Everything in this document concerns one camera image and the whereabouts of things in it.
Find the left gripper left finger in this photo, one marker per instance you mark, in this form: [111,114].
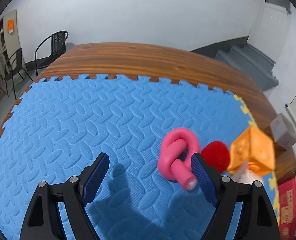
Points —
[42,219]

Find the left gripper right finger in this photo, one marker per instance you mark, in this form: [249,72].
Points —
[257,219]

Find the light orange toy cube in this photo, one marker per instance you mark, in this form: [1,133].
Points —
[256,147]

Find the red pompom ball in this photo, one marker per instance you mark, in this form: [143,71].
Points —
[217,155]

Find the pink knotted foam tube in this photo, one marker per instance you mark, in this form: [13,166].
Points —
[176,151]

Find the red storage box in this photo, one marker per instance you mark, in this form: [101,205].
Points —
[287,200]

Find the white tape roll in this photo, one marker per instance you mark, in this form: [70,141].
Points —
[246,176]

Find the grey metal tin box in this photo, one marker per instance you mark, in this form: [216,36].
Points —
[283,131]

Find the blue foam puzzle mat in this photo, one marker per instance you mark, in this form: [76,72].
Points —
[60,127]

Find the black metal chair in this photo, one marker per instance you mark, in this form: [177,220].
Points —
[58,48]
[13,66]

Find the grey staircase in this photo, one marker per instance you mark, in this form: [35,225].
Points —
[252,62]

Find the white shelf cabinet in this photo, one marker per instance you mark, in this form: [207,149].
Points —
[9,40]

